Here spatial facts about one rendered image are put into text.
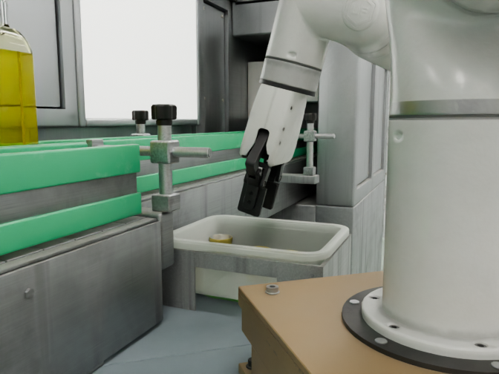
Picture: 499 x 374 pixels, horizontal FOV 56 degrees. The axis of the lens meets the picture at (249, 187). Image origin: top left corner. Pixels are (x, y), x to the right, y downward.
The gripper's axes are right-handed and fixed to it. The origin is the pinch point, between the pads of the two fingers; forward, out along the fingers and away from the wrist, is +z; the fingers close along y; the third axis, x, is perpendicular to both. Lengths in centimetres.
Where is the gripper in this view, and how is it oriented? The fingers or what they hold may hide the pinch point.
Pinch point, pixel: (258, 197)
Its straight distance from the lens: 64.7
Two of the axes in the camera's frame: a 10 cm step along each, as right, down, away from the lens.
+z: -2.4, 9.4, 2.2
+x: 9.0, 3.0, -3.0
